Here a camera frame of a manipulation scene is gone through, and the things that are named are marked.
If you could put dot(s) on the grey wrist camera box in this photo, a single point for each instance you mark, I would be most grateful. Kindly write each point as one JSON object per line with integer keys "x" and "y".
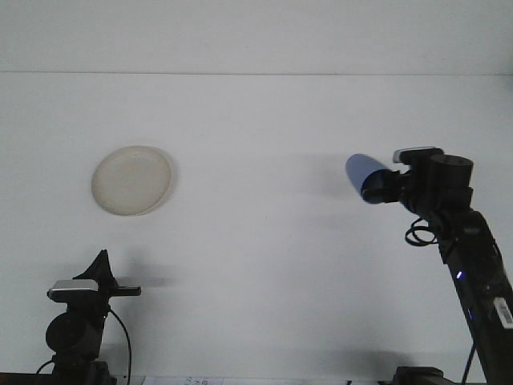
{"x": 74, "y": 286}
{"x": 413, "y": 153}

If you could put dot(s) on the pale round plate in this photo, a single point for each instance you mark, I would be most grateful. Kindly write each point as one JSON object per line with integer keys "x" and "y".
{"x": 132, "y": 180}

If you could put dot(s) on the pale blue cup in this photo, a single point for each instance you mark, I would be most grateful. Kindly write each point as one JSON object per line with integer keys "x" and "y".
{"x": 360, "y": 168}

